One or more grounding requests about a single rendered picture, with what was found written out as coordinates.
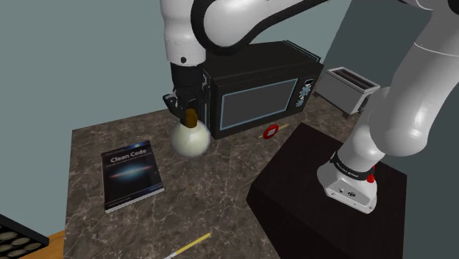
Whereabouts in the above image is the black tray with pale ovals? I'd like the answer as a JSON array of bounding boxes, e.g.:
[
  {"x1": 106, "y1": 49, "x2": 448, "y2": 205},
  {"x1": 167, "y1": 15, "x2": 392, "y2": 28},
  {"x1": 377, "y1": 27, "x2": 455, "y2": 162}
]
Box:
[{"x1": 0, "y1": 213, "x2": 50, "y2": 259}]

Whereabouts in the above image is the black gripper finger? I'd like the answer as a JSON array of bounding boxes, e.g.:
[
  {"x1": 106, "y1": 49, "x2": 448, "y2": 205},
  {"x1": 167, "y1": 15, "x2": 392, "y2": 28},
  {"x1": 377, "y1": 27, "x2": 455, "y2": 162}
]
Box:
[{"x1": 163, "y1": 91, "x2": 189, "y2": 127}]

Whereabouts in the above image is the dark book with galaxy cover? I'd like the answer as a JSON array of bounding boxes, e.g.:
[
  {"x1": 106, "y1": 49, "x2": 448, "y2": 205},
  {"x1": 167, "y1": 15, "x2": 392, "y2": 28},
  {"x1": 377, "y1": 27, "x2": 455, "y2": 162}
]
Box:
[{"x1": 100, "y1": 139, "x2": 166, "y2": 215}]

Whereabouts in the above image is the yellow pencil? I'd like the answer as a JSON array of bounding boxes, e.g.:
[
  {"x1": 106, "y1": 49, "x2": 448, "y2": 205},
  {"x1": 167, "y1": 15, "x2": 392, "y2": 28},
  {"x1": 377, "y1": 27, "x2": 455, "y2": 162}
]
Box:
[{"x1": 163, "y1": 232, "x2": 213, "y2": 259}]

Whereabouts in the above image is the dark robot stand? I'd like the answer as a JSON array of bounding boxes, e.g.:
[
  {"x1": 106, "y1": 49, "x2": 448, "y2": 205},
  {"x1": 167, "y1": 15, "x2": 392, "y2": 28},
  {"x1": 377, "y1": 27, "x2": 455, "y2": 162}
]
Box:
[{"x1": 246, "y1": 122, "x2": 408, "y2": 259}]

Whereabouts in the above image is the red round disc on stick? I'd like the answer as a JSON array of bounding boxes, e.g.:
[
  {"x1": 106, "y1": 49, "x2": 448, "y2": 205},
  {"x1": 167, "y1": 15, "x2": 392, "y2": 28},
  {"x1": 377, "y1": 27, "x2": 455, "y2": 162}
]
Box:
[{"x1": 257, "y1": 123, "x2": 290, "y2": 141}]

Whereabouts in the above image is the grey toaster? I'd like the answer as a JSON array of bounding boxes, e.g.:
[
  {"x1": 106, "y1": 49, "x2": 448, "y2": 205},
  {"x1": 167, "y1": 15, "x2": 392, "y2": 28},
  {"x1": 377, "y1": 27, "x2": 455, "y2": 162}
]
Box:
[{"x1": 313, "y1": 66, "x2": 381, "y2": 120}]

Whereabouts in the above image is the round white flask brown neck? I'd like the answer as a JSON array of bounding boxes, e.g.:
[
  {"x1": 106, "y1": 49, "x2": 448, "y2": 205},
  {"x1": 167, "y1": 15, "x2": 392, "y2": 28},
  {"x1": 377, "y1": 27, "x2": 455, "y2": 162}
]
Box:
[{"x1": 169, "y1": 108, "x2": 212, "y2": 158}]

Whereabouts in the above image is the black microwave oven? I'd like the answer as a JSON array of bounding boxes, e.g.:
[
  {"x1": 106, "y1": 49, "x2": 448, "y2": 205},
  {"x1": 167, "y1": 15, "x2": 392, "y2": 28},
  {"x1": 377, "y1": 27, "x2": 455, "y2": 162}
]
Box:
[{"x1": 202, "y1": 40, "x2": 325, "y2": 141}]

